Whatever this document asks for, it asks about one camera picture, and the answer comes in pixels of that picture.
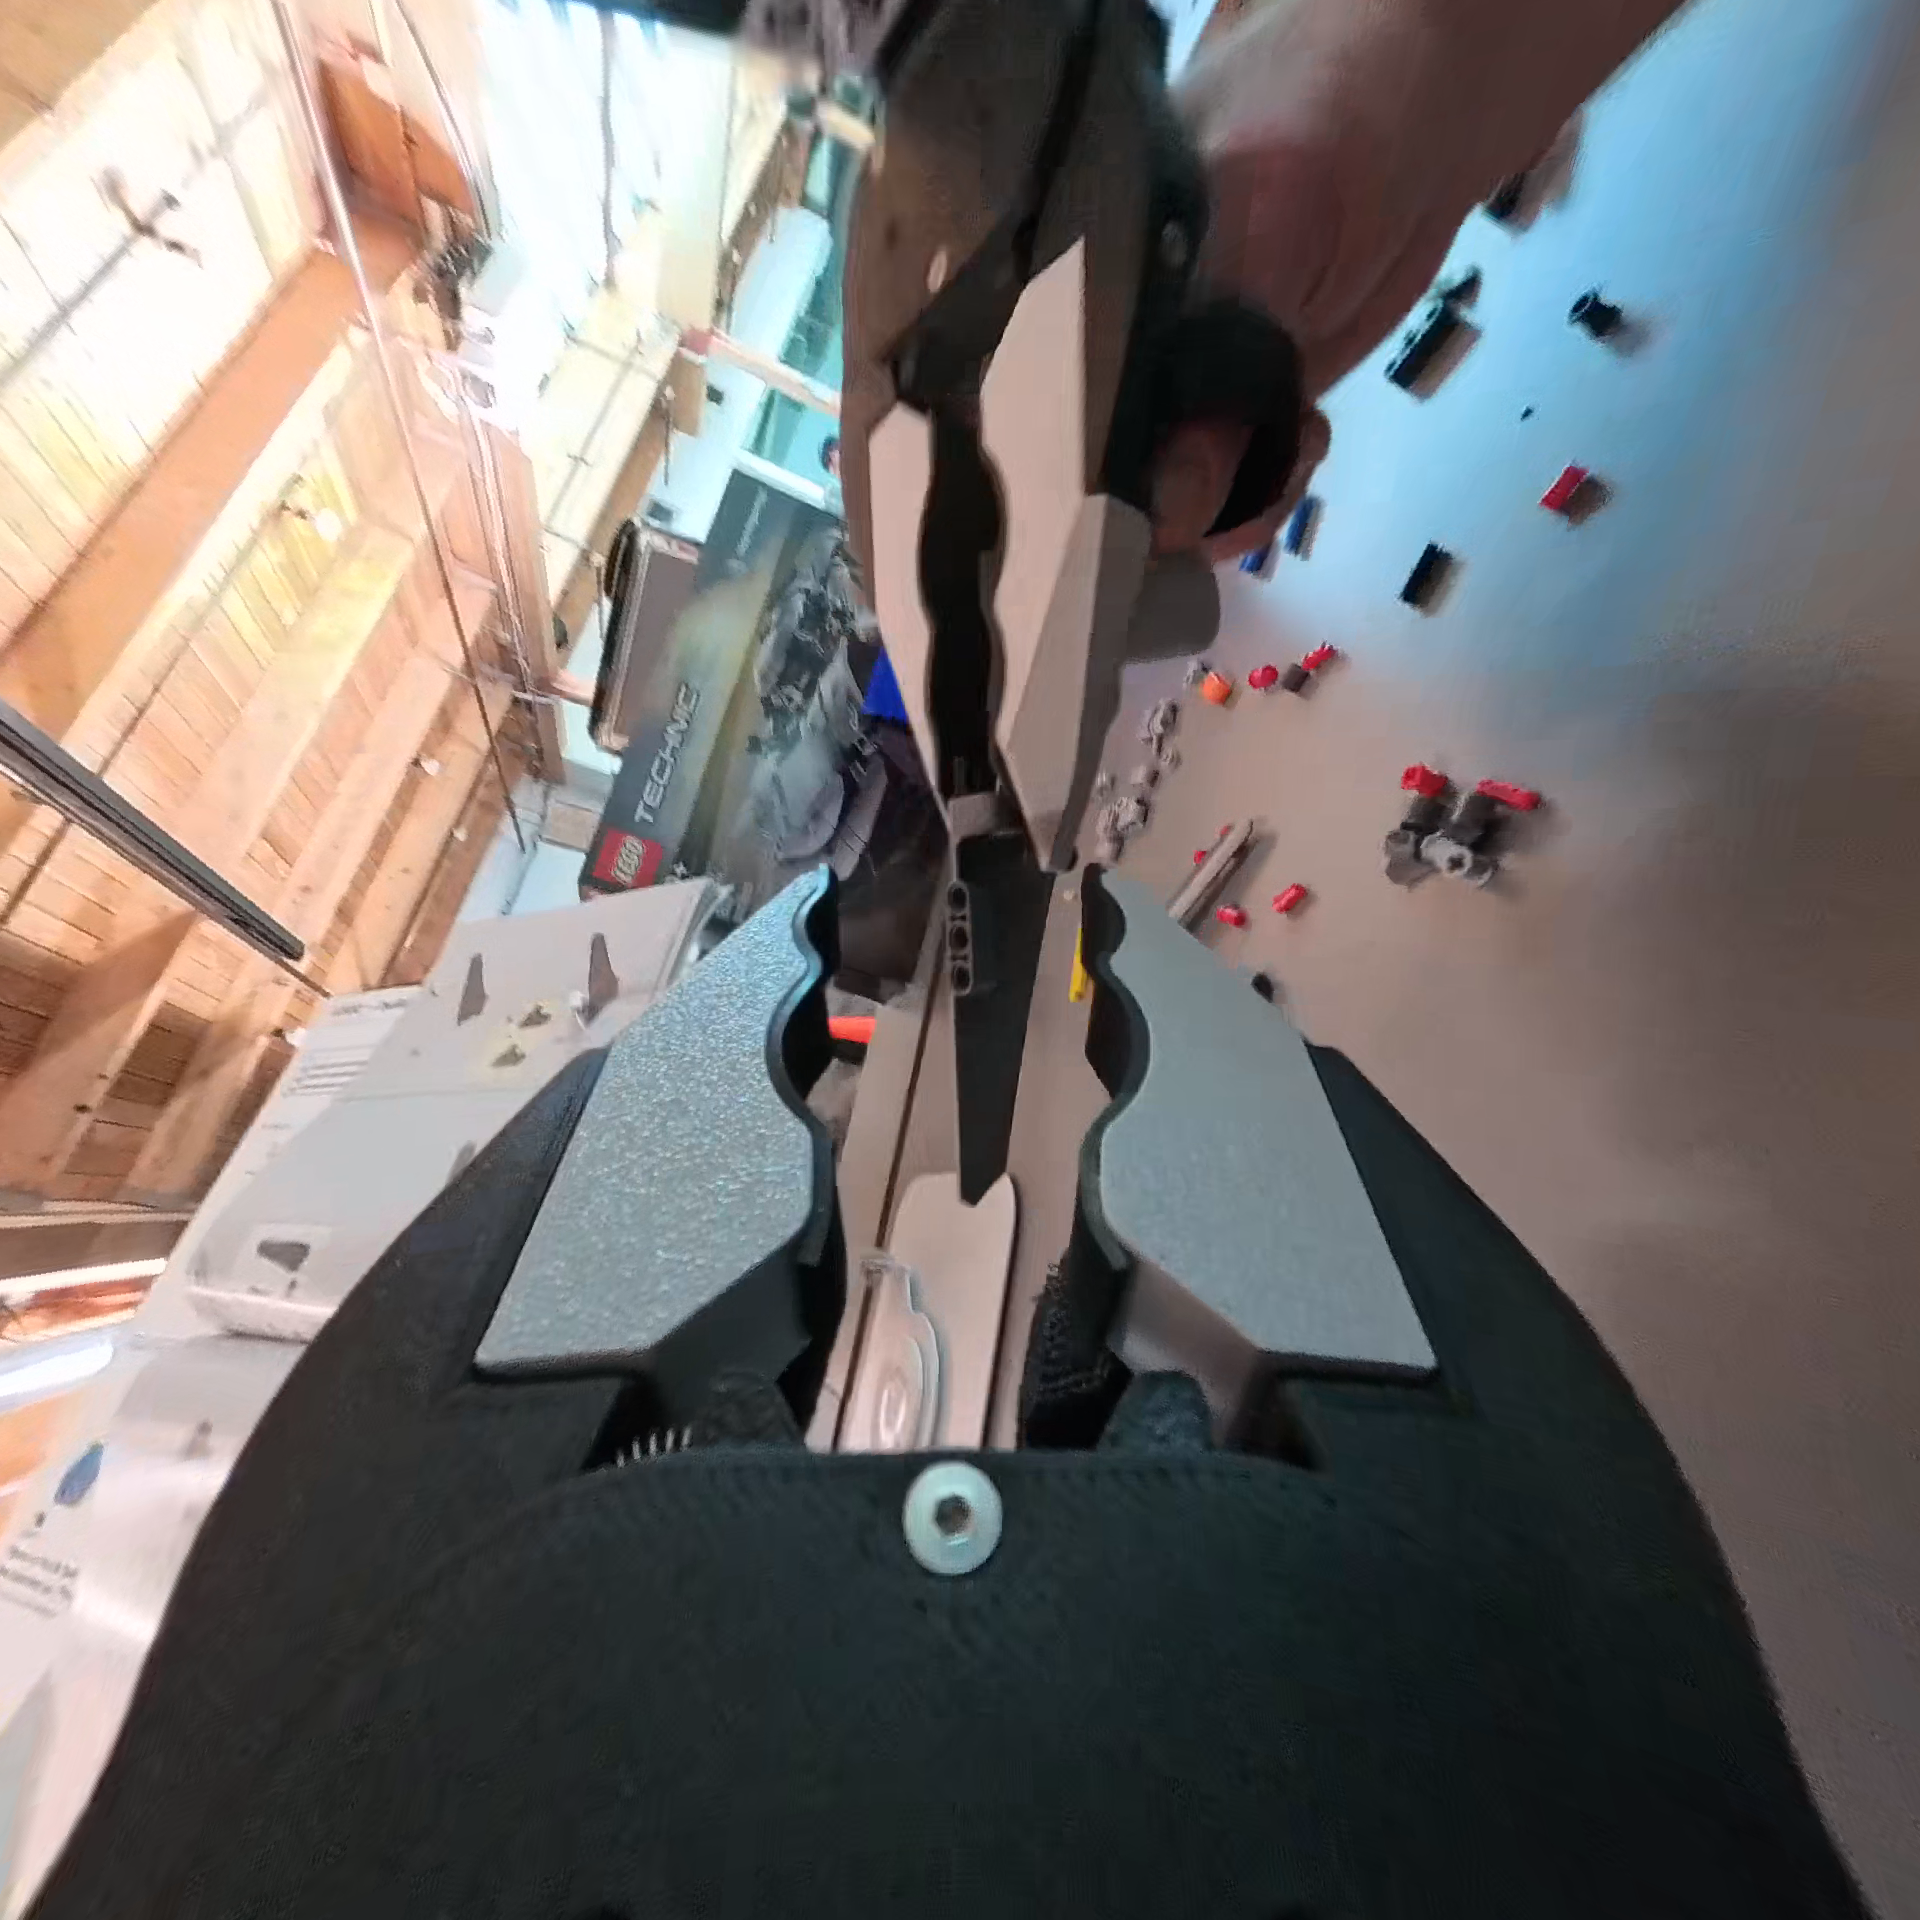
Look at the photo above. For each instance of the grey and red lego assembly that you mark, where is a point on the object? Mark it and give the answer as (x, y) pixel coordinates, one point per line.
(1448, 856)

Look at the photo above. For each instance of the grey lego panel with holes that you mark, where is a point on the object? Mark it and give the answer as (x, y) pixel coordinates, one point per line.
(1207, 874)

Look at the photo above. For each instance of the lego set box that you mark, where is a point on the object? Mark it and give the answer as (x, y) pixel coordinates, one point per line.
(749, 674)

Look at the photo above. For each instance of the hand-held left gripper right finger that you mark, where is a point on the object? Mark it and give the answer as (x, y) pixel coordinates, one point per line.
(1259, 1185)

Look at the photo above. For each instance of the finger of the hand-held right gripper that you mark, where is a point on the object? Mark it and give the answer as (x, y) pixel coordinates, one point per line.
(900, 569)
(1065, 493)

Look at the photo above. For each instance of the small black lego piece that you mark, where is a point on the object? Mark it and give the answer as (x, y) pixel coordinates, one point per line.
(1597, 311)
(1504, 196)
(1428, 577)

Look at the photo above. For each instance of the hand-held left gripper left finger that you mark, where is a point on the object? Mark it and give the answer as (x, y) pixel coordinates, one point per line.
(661, 1185)

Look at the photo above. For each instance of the black lego beam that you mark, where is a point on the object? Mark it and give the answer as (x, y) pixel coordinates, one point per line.
(1434, 339)

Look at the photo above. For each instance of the lego instruction booklet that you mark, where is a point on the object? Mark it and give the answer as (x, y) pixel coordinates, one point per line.
(405, 1108)

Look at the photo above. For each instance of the red lego connector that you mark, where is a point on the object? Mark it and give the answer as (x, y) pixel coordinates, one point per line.
(1571, 490)

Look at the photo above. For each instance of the dark grey lego wedge panel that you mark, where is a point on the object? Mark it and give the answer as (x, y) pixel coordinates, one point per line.
(996, 1049)

